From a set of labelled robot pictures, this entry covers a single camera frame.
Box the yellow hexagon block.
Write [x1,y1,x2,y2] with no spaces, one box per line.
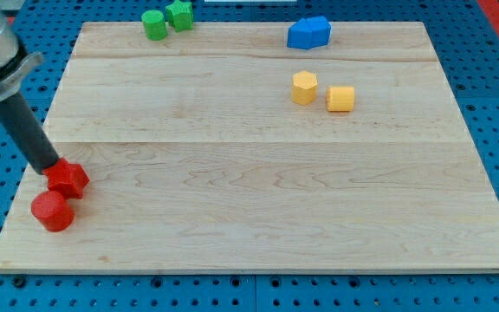
[291,70,318,105]

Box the green star block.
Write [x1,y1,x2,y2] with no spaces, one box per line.
[165,0,194,32]

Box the red star block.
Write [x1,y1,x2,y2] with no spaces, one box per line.
[42,158,90,199]

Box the wooden board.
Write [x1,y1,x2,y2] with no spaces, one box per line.
[0,22,499,275]

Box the yellow cylinder block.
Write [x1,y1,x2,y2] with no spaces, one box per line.
[326,86,355,112]

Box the blue cube block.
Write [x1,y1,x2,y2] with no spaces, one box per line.
[287,18,313,49]

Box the blue pentagon block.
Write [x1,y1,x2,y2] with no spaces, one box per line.
[306,16,331,48]

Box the green cylinder block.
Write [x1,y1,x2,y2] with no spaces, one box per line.
[141,10,167,41]

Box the red cylinder block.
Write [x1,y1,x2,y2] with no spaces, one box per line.
[30,191,75,232]

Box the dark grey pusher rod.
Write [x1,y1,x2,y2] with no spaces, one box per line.
[0,92,60,175]

